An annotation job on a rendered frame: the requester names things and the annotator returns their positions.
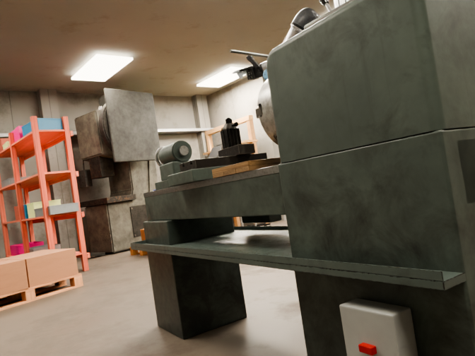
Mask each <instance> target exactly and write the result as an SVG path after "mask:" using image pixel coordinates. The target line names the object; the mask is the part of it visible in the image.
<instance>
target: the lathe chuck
mask: <svg viewBox="0 0 475 356"><path fill-rule="evenodd" d="M260 104H261V105H262V112H263V115H262V116H259V120H260V122H261V125H262V127H263V129H264V131H265V132H266V134H267V136H268V137H269V138H270V139H271V140H272V141H273V142H274V143H275V144H277V145H278V141H277V139H276V138H275V137H274V134H276V127H275V122H274V114H273V111H272V107H271V95H270V89H269V81H268V79H267V80H266V81H265V82H264V84H263V85H262V87H261V89H260V91H259V95H258V100H257V106H260Z"/></svg>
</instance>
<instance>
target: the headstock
mask: <svg viewBox="0 0 475 356"><path fill-rule="evenodd" d="M266 71H267V76H268V81H269V89H270V95H271V103H272V108H273V113H274V122H275V127H276V136H277V141H278V149H279V155H280V159H281V163H284V162H290V161H294V160H299V159H303V158H310V157H313V156H317V155H323V154H327V153H333V152H336V151H340V150H346V149H350V148H356V147H360V146H366V145H370V144H374V143H379V142H383V141H389V140H393V139H397V138H403V137H407V136H412V135H416V134H422V133H426V132H430V131H436V130H440V129H456V128H465V127H474V126H475V0H353V1H352V2H350V3H349V4H346V5H345V6H343V7H342V8H340V9H339V10H337V11H335V12H333V13H332V14H330V15H328V16H327V17H325V18H323V19H322V20H320V21H318V22H317V23H315V24H314V25H311V26H310V27H308V28H307V29H305V30H304V31H302V32H300V33H298V34H297V35H295V36H293V37H292V38H290V39H289V40H287V41H285V42H284V43H282V44H280V45H279V46H277V47H275V48H273V49H272V50H271V51H270V53H269V55H268V57H267V61H266Z"/></svg>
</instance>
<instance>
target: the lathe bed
mask: <svg viewBox="0 0 475 356"><path fill-rule="evenodd" d="M474 140H475V138H474V139H467V140H460V141H457V143H458V148H459V152H460V151H461V150H462V151H461V152H460V153H459V156H460V155H463V156H462V157H463V158H462V157H460V161H461V162H463V163H464V164H462V163H461V166H462V169H463V170H462V173H463V172H464V173H463V178H464V183H467V185H466V187H465V191H466V196H467V197H468V198H467V200H468V199H469V200H468V201H467V202H468V203H467V204H469V203H474V202H475V200H474V198H475V192H474V191H475V189H474V188H475V187H474V186H475V182H474V181H475V177H474V175H475V141H474ZM467 141H468V142H467ZM462 142H464V143H466V144H464V143H462ZM460 144H461V147H460ZM470 144H471V145H472V146H471V145H470ZM469 145H470V146H469ZM468 146H469V147H468ZM462 147H463V148H462ZM460 148H461V149H460ZM464 148H465V149H464ZM467 148H468V149H467ZM466 149H467V150H466ZM470 151H471V152H470ZM465 152H466V153H467V154H466V153H465ZM461 153H462V154H461ZM469 153H470V154H471V153H472V154H471V155H470V154H469ZM469 155H470V156H469ZM472 155H474V157H473V156H472ZM464 156H465V157H464ZM467 157H469V158H467ZM472 158H473V160H472ZM461 159H463V161H462V160H461ZM466 159H468V160H466ZM464 161H465V162H464ZM473 161H474V164H473ZM470 162H471V163H472V164H471V163H470ZM468 163H469V164H468ZM472 165H473V166H474V168H473V166H472ZM464 168H466V169H464ZM468 170H469V172H468ZM471 171H472V174H470V173H471ZM466 173H467V174H466ZM469 174H470V175H469ZM467 175H468V176H467ZM466 176H467V177H468V178H467V177H466ZM470 176H472V177H470ZM469 177H470V178H471V179H470V178H469ZM473 177H474V178H473ZM467 180H469V181H467ZM470 180H471V181H470ZM470 182H471V183H470ZM472 182H473V184H472ZM464 185H465V184H464ZM469 185H471V186H469ZM473 185H474V186H473ZM467 187H469V188H467ZM467 190H468V191H467ZM470 190H471V191H470ZM467 192H468V193H467ZM467 194H468V195H467ZM469 194H471V195H469ZM472 194H473V195H472ZM143 196H144V198H145V204H146V212H147V218H148V221H154V220H184V219H201V218H232V217H248V216H265V215H285V214H286V212H285V207H284V202H283V193H282V188H281V180H280V174H279V170H278V165H274V166H271V167H265V168H261V169H257V170H251V171H247V172H241V173H237V174H231V175H228V176H224V177H217V178H214V179H207V180H204V181H200V182H194V183H190V184H184V185H180V186H174V187H170V188H166V189H160V190H157V191H150V192H146V193H143ZM470 196H471V197H470ZM472 197H473V198H472ZM470 198H471V199H470ZM472 199H473V200H472ZM469 201H470V202H469ZM472 201H473V202H472Z"/></svg>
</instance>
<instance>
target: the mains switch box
mask: <svg viewBox="0 0 475 356"><path fill-rule="evenodd" d="M339 308H340V312H341V321H342V326H343V331H344V340H345V344H346V353H347V356H418V351H417V347H416V338H415V333H414V325H413V320H412V315H411V309H410V308H409V307H402V306H397V305H393V304H386V303H381V302H374V301H370V300H366V299H358V298H355V299H352V300H350V301H348V302H345V303H343V304H340V305H339Z"/></svg>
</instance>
